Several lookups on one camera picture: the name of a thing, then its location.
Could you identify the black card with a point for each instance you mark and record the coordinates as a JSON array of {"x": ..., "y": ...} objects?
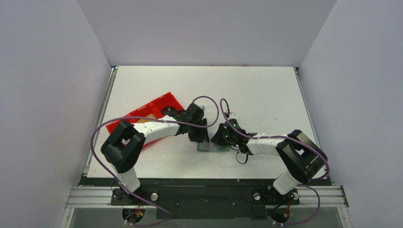
[{"x": 169, "y": 111}]

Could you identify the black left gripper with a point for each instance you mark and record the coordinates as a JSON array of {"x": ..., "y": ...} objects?
[{"x": 202, "y": 136}]

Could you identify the aluminium frame rail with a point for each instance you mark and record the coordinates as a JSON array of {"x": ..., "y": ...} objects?
[{"x": 211, "y": 202}]

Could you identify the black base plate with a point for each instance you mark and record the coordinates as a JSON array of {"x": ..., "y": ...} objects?
[{"x": 147, "y": 182}]

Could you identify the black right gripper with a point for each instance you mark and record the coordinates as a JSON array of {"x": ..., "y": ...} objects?
[{"x": 221, "y": 137}]

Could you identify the red right bin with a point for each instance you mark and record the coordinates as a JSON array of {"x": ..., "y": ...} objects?
[{"x": 164, "y": 101}]

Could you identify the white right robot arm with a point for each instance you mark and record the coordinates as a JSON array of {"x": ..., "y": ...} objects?
[{"x": 301, "y": 156}]

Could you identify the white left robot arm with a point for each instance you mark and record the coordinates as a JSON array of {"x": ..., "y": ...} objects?
[{"x": 124, "y": 159}]

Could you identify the gold card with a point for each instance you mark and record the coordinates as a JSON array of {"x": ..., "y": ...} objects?
[{"x": 147, "y": 119}]

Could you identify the green leather card holder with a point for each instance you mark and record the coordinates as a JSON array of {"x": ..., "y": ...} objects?
[{"x": 211, "y": 147}]

